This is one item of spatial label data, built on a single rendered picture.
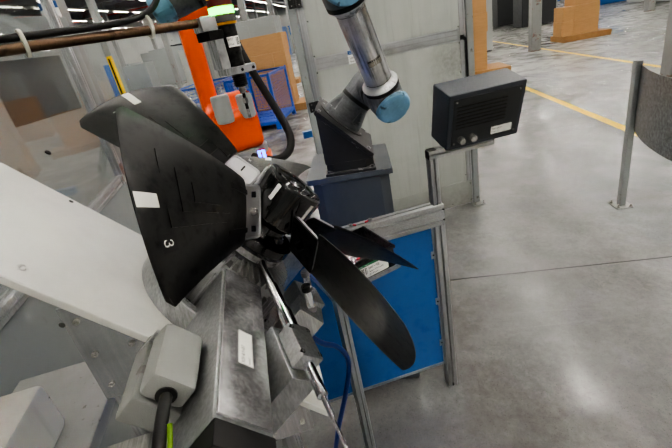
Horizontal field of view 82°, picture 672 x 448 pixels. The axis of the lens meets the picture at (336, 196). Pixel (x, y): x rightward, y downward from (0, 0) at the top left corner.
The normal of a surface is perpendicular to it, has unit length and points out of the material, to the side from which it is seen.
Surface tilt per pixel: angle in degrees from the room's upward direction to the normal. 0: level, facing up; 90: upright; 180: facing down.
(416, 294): 90
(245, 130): 90
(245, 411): 50
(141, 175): 74
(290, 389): 102
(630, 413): 0
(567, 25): 90
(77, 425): 0
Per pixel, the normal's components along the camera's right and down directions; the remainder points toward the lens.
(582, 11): -0.05, 0.40
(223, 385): 0.62, -0.77
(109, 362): 0.22, 0.35
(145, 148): 0.87, -0.39
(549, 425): -0.18, -0.90
